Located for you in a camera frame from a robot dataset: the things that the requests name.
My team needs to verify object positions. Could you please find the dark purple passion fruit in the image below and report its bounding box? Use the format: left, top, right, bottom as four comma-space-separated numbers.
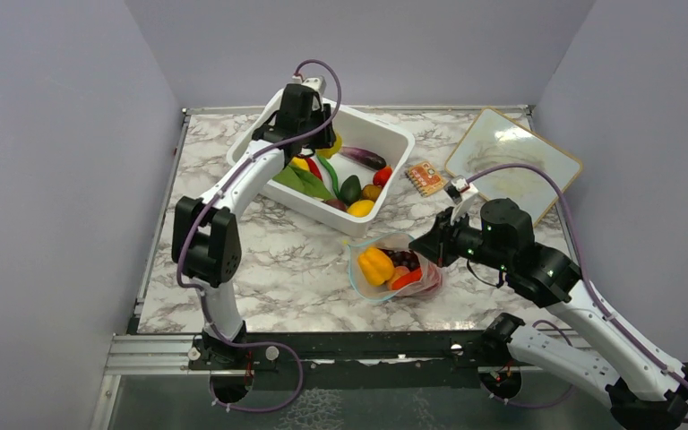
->
324, 199, 348, 212

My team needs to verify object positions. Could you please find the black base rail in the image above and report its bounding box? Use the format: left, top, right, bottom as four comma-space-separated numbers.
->
187, 330, 518, 391

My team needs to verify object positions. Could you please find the green avocado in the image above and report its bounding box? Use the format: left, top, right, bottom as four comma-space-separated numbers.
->
339, 175, 362, 206

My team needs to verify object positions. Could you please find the yellow lemon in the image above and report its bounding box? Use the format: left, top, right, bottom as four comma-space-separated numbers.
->
347, 200, 374, 218

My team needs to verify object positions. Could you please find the red strawberry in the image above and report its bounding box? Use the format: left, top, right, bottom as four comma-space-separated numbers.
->
371, 166, 393, 190

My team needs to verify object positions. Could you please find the green chili pepper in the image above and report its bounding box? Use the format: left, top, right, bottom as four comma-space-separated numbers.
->
317, 157, 340, 199

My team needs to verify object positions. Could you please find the dark eggplant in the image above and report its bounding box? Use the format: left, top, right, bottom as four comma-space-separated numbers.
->
338, 146, 388, 171

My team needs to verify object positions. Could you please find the green leaf vegetable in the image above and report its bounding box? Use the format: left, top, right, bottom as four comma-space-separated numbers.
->
273, 165, 334, 201

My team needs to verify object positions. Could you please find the red apple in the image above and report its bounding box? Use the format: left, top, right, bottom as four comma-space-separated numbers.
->
418, 263, 443, 296

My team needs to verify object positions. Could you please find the purple grape bunch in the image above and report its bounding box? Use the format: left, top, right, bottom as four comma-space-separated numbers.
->
384, 250, 420, 271

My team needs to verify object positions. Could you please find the orange carrot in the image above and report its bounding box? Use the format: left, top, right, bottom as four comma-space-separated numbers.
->
390, 268, 423, 290

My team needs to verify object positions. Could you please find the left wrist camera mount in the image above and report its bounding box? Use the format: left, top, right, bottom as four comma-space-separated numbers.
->
291, 74, 327, 96

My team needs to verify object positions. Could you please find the wood framed whiteboard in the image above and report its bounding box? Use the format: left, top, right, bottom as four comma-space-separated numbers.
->
444, 107, 583, 224

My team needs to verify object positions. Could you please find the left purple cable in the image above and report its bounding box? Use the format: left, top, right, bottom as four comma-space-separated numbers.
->
176, 59, 343, 416

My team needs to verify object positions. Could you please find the yellow banana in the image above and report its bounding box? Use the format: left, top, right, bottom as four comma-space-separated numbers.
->
291, 157, 310, 172

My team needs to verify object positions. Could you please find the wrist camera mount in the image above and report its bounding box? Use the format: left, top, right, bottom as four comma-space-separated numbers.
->
291, 74, 327, 96
443, 176, 478, 226

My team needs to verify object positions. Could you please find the small orange fruit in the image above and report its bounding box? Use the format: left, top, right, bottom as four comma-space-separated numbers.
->
361, 184, 383, 202

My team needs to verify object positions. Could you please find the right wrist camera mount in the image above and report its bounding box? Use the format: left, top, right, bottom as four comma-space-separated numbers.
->
443, 176, 478, 226

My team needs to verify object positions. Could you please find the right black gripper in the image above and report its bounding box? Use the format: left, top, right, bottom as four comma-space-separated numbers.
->
409, 206, 512, 272

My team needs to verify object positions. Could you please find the red chili pepper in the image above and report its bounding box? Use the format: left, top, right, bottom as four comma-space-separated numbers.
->
305, 158, 323, 181

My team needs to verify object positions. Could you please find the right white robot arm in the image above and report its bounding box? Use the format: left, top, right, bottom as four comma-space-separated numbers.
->
409, 199, 688, 429

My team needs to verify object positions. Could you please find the clear zip top bag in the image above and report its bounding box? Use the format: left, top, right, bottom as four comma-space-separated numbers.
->
347, 232, 443, 302

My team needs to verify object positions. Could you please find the white plastic bin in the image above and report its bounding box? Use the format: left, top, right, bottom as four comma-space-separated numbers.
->
226, 87, 416, 238

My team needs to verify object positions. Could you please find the orange bell pepper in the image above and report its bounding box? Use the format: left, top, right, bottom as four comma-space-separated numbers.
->
357, 247, 395, 287

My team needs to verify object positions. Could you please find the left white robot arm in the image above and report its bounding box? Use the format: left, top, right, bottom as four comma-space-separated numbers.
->
172, 76, 338, 368

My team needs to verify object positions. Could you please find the peach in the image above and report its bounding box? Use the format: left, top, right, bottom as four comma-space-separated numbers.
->
386, 266, 410, 290

